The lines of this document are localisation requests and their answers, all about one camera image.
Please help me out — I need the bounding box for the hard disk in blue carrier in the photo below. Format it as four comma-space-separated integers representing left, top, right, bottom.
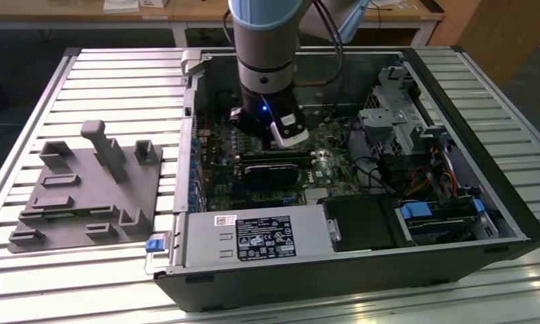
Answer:
394, 198, 485, 246

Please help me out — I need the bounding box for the wooden cabinet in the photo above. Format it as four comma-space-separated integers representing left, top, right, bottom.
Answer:
430, 0, 540, 87

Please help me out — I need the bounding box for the black graphics card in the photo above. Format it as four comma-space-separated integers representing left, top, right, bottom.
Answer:
239, 161, 300, 190

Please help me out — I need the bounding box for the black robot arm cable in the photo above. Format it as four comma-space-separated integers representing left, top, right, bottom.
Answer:
296, 0, 346, 124

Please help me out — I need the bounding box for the orange yellow wire bundle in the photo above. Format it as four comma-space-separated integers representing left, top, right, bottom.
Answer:
404, 165, 460, 200

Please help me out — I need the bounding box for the metal drive cage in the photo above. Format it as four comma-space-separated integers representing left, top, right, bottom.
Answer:
357, 65, 450, 159

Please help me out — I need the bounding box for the white box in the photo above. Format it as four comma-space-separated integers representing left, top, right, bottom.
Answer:
102, 0, 139, 14

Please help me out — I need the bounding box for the small silver heatsink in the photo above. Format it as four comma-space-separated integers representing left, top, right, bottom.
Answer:
304, 188, 332, 203

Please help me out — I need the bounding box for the wooden desk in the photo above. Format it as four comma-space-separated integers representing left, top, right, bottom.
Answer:
0, 0, 444, 48

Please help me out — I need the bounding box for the green motherboard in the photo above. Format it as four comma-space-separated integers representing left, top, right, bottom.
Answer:
194, 101, 388, 212

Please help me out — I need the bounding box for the black cable bundle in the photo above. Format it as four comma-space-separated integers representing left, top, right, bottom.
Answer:
346, 117, 400, 197

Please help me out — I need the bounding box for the black plastic fan shroud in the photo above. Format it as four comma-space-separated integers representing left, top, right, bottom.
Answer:
318, 195, 404, 253

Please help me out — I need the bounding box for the silver power supply unit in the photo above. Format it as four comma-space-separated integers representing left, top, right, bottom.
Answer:
178, 205, 333, 271

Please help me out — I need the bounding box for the black open PC case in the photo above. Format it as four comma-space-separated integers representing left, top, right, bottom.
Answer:
151, 46, 540, 313

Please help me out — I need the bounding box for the black RAM slot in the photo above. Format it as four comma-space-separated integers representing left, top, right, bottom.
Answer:
298, 103, 357, 112

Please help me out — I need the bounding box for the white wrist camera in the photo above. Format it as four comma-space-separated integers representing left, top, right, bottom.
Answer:
269, 113, 310, 148

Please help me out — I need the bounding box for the grey case handle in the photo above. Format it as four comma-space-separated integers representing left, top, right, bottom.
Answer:
178, 50, 213, 77

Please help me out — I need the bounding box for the grey parts rack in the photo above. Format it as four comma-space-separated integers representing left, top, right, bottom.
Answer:
6, 119, 165, 254

